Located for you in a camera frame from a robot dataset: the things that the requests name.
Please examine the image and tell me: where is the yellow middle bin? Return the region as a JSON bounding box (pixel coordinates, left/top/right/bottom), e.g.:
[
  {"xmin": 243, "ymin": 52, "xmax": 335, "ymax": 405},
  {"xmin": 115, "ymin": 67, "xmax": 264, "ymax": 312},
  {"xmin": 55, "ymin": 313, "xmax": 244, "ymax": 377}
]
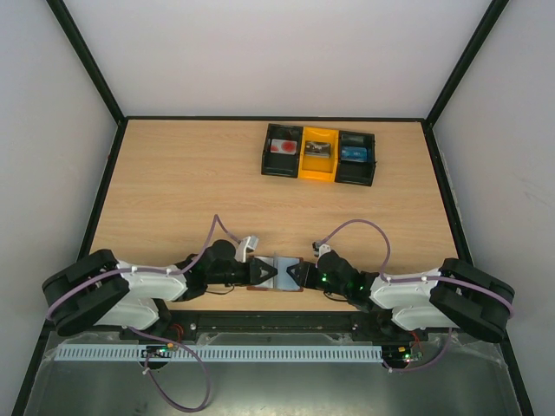
[{"xmin": 298, "ymin": 127, "xmax": 339, "ymax": 182}]

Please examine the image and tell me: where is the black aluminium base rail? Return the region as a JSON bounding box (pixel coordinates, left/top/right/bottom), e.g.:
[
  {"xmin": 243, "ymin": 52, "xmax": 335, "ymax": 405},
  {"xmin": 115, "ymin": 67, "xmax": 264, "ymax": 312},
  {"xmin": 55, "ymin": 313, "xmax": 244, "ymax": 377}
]
[{"xmin": 42, "ymin": 307, "xmax": 506, "ymax": 343}]

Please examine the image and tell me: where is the left black bin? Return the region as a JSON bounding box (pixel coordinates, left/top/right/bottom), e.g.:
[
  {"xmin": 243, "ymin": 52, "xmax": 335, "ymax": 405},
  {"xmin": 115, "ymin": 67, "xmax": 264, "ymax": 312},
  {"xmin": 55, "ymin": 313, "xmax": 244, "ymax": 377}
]
[{"xmin": 261, "ymin": 123, "xmax": 303, "ymax": 178}]

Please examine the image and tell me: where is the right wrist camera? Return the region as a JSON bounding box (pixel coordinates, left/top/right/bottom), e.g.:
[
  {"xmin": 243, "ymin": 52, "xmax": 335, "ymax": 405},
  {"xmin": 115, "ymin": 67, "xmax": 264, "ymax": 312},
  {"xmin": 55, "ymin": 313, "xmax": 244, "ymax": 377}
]
[{"xmin": 312, "ymin": 241, "xmax": 332, "ymax": 257}]

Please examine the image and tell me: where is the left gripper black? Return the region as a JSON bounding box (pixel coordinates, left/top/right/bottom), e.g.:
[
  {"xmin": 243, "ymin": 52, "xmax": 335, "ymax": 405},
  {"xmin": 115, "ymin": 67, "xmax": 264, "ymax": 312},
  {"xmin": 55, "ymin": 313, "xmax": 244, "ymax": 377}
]
[{"xmin": 207, "ymin": 258, "xmax": 278, "ymax": 287}]

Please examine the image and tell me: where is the controller board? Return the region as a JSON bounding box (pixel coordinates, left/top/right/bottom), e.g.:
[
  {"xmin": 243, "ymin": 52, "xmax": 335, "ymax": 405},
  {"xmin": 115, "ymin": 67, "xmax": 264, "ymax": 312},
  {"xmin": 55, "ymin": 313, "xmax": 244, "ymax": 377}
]
[
  {"xmin": 140, "ymin": 342, "xmax": 179, "ymax": 359},
  {"xmin": 383, "ymin": 345, "xmax": 423, "ymax": 367}
]

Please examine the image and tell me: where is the black bin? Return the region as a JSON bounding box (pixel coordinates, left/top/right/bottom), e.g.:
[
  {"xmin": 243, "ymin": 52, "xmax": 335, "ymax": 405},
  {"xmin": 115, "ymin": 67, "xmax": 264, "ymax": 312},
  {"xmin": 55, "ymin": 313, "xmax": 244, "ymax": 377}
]
[
  {"xmin": 335, "ymin": 130, "xmax": 376, "ymax": 186},
  {"xmin": 261, "ymin": 123, "xmax": 303, "ymax": 178}
]

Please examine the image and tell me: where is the left controller board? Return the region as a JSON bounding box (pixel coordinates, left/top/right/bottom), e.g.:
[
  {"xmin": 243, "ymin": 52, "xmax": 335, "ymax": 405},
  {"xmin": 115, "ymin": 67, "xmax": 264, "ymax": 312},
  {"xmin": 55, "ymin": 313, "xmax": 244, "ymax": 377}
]
[{"xmin": 140, "ymin": 342, "xmax": 179, "ymax": 359}]

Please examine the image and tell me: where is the red white card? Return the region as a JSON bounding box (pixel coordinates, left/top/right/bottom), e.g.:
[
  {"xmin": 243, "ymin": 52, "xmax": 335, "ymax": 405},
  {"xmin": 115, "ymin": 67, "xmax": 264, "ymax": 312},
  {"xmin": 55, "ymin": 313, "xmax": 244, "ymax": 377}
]
[{"xmin": 270, "ymin": 139, "xmax": 297, "ymax": 155}]

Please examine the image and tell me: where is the dark black card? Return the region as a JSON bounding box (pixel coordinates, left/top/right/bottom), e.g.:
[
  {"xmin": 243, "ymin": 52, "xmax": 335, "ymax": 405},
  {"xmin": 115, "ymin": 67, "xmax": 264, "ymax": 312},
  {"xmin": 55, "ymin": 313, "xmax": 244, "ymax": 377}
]
[{"xmin": 304, "ymin": 140, "xmax": 332, "ymax": 159}]

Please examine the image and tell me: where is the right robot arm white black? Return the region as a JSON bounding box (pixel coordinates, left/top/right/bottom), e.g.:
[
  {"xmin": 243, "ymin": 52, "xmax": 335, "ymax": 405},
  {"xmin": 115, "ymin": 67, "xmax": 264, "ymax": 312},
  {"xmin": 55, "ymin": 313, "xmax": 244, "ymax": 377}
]
[{"xmin": 287, "ymin": 250, "xmax": 515, "ymax": 343}]

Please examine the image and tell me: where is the light blue slotted cable duct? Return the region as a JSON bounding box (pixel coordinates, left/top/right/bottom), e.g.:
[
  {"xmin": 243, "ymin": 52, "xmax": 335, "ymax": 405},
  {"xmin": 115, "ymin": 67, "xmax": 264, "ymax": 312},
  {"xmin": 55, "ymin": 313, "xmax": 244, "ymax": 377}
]
[{"xmin": 54, "ymin": 344, "xmax": 382, "ymax": 363}]

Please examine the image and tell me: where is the black cage frame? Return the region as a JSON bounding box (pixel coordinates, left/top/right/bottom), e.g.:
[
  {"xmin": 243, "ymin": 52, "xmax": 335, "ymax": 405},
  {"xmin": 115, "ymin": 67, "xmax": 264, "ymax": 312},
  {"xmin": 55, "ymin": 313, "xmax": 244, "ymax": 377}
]
[{"xmin": 10, "ymin": 0, "xmax": 534, "ymax": 416}]

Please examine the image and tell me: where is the right black bin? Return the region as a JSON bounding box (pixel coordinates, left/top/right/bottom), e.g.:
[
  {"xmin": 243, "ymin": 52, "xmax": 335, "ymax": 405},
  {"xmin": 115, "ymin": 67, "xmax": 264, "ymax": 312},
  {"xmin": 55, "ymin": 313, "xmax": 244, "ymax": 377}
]
[{"xmin": 335, "ymin": 130, "xmax": 376, "ymax": 186}]

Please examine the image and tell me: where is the right controller board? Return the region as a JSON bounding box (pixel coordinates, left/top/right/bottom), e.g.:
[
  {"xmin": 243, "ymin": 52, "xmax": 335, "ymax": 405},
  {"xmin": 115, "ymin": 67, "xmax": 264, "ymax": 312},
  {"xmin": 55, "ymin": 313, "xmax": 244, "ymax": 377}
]
[{"xmin": 383, "ymin": 345, "xmax": 423, "ymax": 367}]

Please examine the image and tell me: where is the blue card in bin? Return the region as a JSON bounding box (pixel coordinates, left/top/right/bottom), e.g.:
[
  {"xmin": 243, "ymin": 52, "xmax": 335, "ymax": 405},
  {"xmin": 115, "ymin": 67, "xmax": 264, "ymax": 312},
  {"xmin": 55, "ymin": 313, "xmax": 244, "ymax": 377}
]
[{"xmin": 341, "ymin": 146, "xmax": 368, "ymax": 163}]

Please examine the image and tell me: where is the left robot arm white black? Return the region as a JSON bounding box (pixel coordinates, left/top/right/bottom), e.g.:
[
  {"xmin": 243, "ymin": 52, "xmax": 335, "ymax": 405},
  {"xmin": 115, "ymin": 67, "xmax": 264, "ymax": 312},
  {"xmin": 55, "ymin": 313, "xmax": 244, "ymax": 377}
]
[{"xmin": 42, "ymin": 236, "xmax": 278, "ymax": 336}]

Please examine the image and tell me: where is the brown leather card holder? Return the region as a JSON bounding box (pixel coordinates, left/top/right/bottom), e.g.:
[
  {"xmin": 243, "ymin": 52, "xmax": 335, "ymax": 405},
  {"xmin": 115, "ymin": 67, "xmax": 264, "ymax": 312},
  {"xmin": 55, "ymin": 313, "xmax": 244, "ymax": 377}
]
[{"xmin": 247, "ymin": 256, "xmax": 303, "ymax": 292}]

